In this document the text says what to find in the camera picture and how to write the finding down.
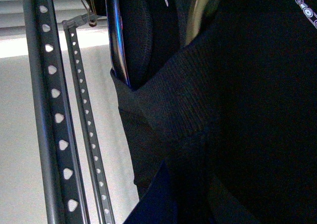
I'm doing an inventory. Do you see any grey perforated rack rail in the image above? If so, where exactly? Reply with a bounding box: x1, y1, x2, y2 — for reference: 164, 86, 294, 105
22, 0, 90, 224
62, 21, 115, 224

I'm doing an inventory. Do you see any grey perforated rear rack rail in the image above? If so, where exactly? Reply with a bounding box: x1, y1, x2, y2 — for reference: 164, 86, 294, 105
62, 21, 115, 224

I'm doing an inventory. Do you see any grey perforated front rack rail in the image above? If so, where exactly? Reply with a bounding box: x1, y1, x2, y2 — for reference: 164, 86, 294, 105
22, 0, 90, 224

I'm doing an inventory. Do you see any grey right rack end bracket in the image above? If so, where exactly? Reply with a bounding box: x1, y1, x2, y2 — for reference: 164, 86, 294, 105
62, 13, 99, 28

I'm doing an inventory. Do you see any black printed t-shirt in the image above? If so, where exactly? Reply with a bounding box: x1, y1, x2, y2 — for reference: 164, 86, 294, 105
112, 0, 317, 224

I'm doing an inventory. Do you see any olive clothes hanger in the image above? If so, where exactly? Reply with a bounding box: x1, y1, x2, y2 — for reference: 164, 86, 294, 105
80, 0, 98, 27

